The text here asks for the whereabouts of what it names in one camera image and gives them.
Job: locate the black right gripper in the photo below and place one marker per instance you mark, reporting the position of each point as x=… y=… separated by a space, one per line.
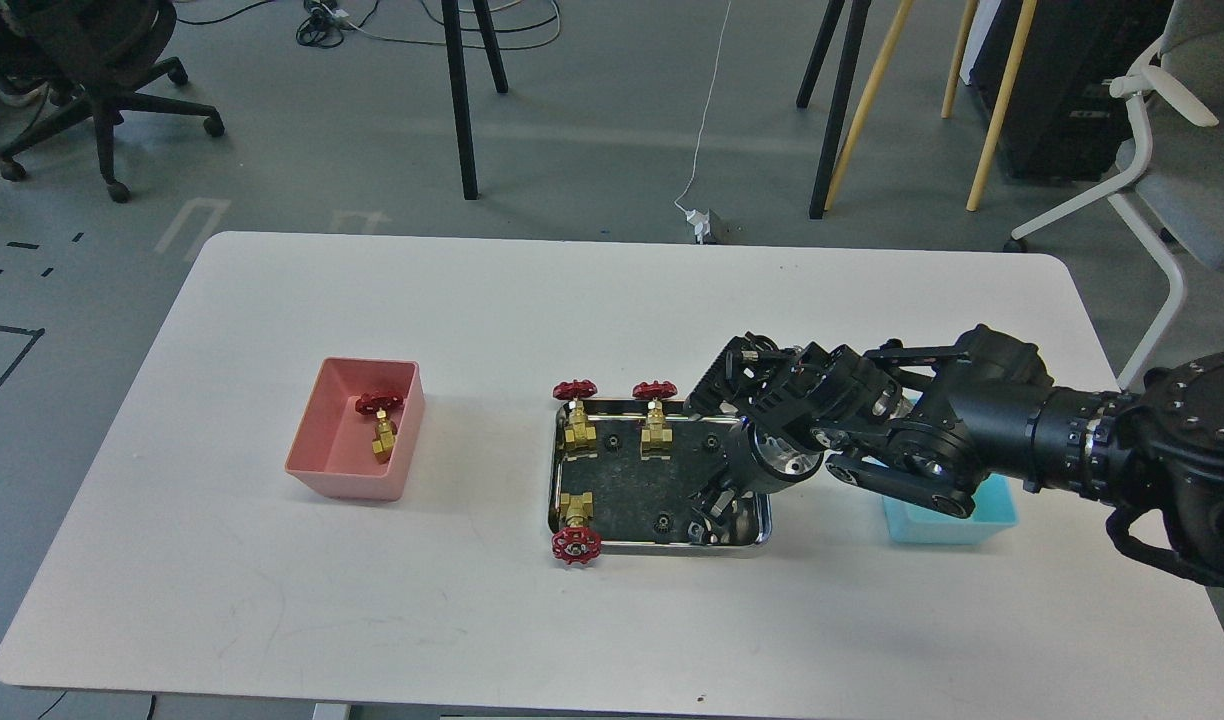
x=794 y=405

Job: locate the brass valve red handwheel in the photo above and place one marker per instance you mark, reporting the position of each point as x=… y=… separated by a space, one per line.
x=380 y=406

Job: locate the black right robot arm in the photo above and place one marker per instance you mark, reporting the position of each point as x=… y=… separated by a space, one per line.
x=927 y=425

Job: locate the brass valve top middle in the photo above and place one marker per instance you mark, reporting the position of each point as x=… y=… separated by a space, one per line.
x=656 y=436

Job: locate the brass valve bottom left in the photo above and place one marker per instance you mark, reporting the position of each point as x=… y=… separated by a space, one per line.
x=576 y=540

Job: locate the brass valve top left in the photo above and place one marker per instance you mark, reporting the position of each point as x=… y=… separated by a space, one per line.
x=579 y=436

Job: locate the blue plastic box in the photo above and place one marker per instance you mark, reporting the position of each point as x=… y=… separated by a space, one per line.
x=909 y=522

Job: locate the pink plastic box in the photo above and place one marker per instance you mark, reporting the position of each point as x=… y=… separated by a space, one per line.
x=332 y=449

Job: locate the steel tray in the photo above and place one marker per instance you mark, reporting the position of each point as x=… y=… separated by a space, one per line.
x=629 y=492

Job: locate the white power adapter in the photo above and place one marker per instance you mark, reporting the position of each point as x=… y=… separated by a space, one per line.
x=707 y=226

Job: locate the black stand legs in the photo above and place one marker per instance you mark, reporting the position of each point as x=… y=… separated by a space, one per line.
x=842 y=87

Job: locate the black cabinet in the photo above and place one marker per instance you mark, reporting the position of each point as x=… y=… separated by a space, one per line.
x=1062 y=124

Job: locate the black tripod legs left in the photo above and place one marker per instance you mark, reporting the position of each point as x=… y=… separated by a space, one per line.
x=452 y=30

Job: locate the white office chair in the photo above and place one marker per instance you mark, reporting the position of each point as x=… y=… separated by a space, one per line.
x=1171 y=170

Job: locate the black office chair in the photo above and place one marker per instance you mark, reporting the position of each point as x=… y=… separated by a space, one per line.
x=97 y=55

